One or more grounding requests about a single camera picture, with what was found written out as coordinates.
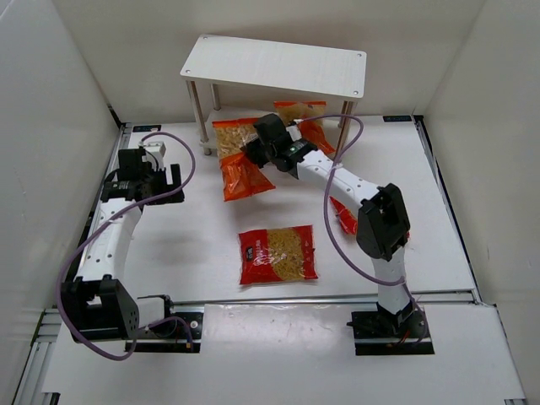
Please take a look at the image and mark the orange macaroni pasta bag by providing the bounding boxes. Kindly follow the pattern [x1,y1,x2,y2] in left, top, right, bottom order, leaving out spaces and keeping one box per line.
[273,101,335,155]

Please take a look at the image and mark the red fusilli pasta bag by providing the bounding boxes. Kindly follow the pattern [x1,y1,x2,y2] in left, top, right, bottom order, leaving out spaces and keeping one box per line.
[239,225,318,285]

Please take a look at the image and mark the red fusilli bag with labels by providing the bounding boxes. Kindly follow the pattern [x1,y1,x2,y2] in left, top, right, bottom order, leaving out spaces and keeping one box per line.
[329,189,410,261]

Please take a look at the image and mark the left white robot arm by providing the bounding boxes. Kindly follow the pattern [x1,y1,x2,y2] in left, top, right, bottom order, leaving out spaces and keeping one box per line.
[61,142,185,342]

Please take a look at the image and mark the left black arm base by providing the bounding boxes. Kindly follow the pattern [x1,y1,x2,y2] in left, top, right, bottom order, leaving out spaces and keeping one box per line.
[134,304,204,354]

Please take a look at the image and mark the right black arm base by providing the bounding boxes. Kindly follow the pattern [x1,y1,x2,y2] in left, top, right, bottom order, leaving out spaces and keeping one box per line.
[347,310,435,356]

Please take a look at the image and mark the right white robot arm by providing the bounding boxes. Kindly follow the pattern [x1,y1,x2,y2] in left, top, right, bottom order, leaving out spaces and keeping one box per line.
[243,114,415,330]

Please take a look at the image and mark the white two-tier shelf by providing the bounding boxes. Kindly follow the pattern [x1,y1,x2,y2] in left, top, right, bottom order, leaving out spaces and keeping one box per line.
[181,34,367,155]

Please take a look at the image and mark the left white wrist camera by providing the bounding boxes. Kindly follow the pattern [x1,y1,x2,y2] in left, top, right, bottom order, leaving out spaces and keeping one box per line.
[139,141,166,159]

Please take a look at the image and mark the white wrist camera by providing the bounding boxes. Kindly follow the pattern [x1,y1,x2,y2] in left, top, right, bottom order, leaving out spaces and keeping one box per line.
[286,121,302,142]
[139,141,166,159]

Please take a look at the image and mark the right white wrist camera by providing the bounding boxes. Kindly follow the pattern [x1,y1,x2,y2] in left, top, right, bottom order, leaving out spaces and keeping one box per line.
[286,121,302,142]

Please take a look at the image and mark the left aluminium frame rail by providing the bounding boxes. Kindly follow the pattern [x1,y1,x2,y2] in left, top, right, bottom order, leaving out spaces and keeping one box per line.
[12,121,132,405]

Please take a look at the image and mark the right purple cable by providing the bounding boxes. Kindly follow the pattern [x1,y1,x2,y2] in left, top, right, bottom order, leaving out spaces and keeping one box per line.
[294,114,427,343]

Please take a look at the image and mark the aluminium rail at table edge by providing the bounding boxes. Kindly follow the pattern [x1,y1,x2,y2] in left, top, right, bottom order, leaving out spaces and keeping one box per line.
[173,290,479,306]

